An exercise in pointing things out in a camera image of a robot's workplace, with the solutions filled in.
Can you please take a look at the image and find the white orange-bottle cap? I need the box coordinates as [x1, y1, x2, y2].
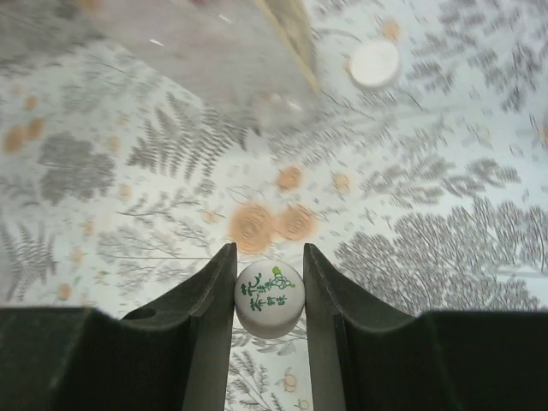
[234, 259, 306, 339]

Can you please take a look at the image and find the white bottle cap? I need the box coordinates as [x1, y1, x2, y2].
[348, 39, 402, 89]

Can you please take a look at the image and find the clear plastic bottle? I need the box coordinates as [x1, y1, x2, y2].
[79, 0, 321, 130]

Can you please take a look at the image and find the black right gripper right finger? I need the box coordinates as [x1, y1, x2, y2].
[303, 243, 547, 411]

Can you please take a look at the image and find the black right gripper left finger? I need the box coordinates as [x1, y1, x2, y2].
[1, 243, 237, 410]

